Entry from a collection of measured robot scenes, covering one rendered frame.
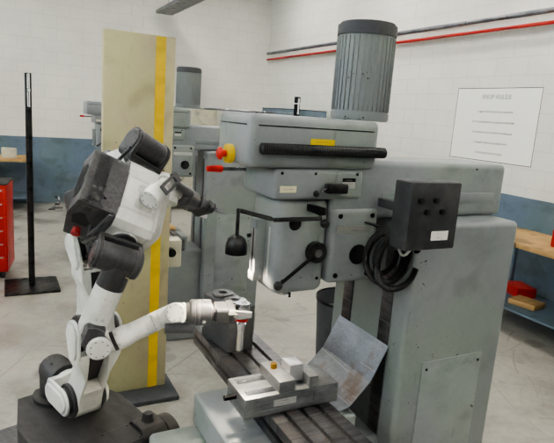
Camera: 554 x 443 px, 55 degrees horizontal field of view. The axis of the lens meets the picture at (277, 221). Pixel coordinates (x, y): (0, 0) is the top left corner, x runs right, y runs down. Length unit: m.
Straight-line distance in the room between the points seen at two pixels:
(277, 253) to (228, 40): 9.87
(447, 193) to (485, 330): 0.72
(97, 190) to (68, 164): 8.92
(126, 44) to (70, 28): 7.35
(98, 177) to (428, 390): 1.39
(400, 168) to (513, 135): 4.69
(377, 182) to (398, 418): 0.86
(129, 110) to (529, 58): 4.53
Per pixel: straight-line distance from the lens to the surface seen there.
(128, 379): 3.80
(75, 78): 10.64
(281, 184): 1.65
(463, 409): 2.33
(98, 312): 1.75
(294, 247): 1.74
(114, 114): 3.34
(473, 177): 2.16
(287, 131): 1.63
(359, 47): 1.84
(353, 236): 1.83
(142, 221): 1.77
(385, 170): 1.87
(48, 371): 2.60
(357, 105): 1.82
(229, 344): 2.20
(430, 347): 2.06
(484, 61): 6.96
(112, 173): 1.80
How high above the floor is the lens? 1.89
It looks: 11 degrees down
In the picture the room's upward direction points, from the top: 4 degrees clockwise
